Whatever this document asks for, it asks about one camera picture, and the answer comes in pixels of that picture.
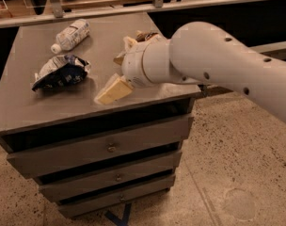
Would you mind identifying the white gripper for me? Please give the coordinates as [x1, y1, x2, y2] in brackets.
[94, 36, 150, 105]

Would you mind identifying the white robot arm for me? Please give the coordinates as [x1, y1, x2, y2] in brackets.
[95, 22, 286, 123]

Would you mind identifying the brown chip bag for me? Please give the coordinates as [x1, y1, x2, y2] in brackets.
[113, 30, 165, 66]

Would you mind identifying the blue chip bag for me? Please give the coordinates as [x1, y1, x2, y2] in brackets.
[32, 54, 90, 91]

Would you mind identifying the white plastic bottle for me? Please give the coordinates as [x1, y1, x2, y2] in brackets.
[51, 19, 90, 54]

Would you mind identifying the grey drawer cabinet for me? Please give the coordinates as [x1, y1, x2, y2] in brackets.
[0, 13, 199, 209]

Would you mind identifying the top grey drawer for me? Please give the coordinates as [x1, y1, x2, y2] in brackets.
[8, 114, 193, 178]

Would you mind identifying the grey drawer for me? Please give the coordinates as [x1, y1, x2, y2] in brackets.
[8, 114, 193, 178]
[39, 150, 182, 202]
[58, 174, 175, 218]

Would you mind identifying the grey metal railing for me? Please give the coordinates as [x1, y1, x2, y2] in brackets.
[0, 0, 286, 30]

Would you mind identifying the middle grey drawer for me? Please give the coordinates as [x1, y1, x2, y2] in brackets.
[39, 150, 182, 202]

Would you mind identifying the bottom grey drawer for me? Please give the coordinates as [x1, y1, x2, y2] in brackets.
[58, 174, 175, 218]

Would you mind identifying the grey low ledge beam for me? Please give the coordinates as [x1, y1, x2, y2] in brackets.
[251, 41, 286, 60]

